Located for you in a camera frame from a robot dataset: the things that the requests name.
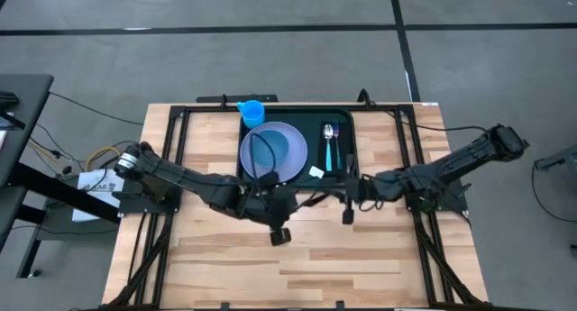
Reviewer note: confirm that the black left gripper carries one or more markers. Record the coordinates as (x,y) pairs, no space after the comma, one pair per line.
(270,205)

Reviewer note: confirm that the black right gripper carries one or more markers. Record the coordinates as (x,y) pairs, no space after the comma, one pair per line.
(360,191)

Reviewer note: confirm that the small white tag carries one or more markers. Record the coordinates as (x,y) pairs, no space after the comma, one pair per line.
(317,171)

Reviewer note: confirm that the lilac round plate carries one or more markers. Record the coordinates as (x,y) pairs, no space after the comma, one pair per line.
(295,158)

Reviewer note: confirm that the blue bowl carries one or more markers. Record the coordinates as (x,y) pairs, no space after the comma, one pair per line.
(279,146)

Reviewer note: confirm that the blue plastic cup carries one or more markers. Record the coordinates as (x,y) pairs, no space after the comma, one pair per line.
(253,115)

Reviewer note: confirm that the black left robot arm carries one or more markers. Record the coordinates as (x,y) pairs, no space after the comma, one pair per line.
(180,176)

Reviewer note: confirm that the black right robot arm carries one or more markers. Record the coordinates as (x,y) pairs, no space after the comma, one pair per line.
(451,162)

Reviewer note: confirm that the dark green serving tray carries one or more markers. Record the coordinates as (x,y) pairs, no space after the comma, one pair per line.
(311,117)

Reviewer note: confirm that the long black power strip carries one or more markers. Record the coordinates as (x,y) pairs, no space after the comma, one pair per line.
(234,97)

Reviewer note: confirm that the white paper sheet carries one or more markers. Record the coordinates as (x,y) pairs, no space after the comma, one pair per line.
(90,185)

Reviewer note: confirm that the grey metal stand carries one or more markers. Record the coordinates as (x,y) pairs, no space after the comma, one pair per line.
(559,158)

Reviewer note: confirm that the black desk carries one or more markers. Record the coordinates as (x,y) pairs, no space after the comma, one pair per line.
(27,121)

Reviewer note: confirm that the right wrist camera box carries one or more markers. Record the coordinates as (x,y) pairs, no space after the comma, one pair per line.
(348,216)

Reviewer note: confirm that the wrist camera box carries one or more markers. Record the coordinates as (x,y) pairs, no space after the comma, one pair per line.
(280,236)
(348,216)

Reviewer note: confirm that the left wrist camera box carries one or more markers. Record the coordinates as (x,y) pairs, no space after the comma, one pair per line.
(280,236)

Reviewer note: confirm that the black metal table frame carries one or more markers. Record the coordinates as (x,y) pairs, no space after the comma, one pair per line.
(212,108)

